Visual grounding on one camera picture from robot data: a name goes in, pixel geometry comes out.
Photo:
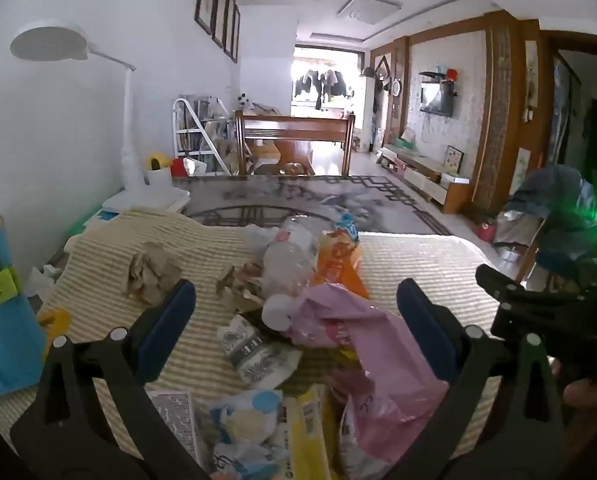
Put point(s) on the low television cabinet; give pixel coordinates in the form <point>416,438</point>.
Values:
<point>423,170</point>

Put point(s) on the round wall clock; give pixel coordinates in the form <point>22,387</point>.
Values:
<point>396,87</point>

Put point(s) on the blue white snack packet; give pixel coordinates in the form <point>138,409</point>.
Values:
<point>243,425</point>

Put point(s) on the blue green plastic organizer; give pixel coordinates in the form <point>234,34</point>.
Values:
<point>3,345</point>

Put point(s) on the white tissue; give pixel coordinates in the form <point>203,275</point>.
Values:
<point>43,280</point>

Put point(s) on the orange snack bag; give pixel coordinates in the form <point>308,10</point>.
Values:
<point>336,260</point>

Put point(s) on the white desk lamp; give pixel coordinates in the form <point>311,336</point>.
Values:
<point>48,42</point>

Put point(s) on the white wrapper with barcode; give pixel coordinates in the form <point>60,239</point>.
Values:
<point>256,355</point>

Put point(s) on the small crumpled paper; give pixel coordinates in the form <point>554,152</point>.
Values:
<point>238,290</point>

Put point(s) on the wall shelf with bowls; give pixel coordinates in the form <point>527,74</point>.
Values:
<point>441,75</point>

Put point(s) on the wall television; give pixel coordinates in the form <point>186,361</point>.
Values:
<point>441,97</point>

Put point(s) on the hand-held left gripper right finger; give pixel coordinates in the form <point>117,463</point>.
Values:
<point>423,327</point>

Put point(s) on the small framed picture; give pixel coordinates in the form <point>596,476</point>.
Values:
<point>453,157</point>

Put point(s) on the clear plastic bottle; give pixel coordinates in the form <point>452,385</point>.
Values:
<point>288,255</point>

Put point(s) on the row of hanging clothes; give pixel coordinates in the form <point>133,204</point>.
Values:
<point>323,85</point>

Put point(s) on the red bin with green rim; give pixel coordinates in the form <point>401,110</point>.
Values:
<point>485,230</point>

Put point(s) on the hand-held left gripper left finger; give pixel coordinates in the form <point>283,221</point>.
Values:
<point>171,325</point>

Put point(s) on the white metal rack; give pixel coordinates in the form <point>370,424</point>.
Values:
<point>183,130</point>

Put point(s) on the black white plush toy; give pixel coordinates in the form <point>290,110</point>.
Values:
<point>244,101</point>

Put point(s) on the square ceiling light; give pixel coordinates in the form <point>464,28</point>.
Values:
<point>366,7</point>

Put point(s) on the yellow plastic toy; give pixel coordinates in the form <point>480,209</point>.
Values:
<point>53,322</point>

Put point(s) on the large printed paper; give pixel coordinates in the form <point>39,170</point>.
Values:
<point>148,270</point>

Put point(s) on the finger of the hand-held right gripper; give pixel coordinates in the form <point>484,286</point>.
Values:
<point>500,282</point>

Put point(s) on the red container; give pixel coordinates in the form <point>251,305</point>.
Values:
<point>184,166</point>

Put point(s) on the wooden bench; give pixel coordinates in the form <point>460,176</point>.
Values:
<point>293,132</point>

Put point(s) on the pink plastic bag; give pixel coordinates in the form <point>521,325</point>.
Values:
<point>378,360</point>

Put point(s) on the flat printed paper sheet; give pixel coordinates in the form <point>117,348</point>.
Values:
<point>176,420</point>

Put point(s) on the yellow orange carton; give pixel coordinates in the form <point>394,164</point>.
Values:
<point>308,435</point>

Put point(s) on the white cup with yellow toy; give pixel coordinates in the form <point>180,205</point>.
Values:
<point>157,170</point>

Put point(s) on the person's right hand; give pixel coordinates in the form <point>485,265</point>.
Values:
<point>578,392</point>

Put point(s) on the blue padded jacket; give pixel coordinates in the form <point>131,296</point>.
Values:
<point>548,200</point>

